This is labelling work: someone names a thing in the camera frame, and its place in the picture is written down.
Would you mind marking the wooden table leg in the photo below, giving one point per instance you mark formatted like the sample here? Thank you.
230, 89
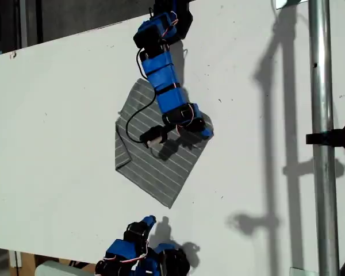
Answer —
24, 260

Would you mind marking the black clamp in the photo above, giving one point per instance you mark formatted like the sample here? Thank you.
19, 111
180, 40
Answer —
333, 138

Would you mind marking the steel post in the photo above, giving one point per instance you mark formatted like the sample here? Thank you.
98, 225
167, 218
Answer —
323, 143

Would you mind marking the grey striped towel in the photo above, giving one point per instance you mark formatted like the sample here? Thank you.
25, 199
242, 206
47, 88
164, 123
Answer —
161, 178

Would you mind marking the white box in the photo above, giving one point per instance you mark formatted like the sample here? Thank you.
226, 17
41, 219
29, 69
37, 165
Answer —
60, 269

